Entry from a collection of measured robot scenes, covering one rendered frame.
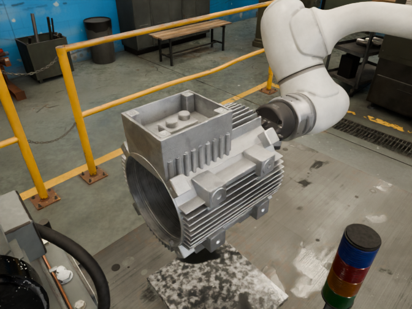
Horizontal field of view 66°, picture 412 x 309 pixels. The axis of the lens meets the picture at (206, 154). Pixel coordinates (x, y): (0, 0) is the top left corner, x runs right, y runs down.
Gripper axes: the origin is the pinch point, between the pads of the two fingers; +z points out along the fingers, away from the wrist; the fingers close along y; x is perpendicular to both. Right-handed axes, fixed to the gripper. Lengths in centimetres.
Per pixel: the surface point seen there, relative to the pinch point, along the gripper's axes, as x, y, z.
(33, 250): 13.8, -7.2, 24.4
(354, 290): 25.5, 24.3, -20.8
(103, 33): 70, -422, -175
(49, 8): 42, -460, -118
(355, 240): 13.4, 21.4, -18.4
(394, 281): 51, 26, -59
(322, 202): 49, -7, -72
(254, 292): 43.6, 5.9, -17.2
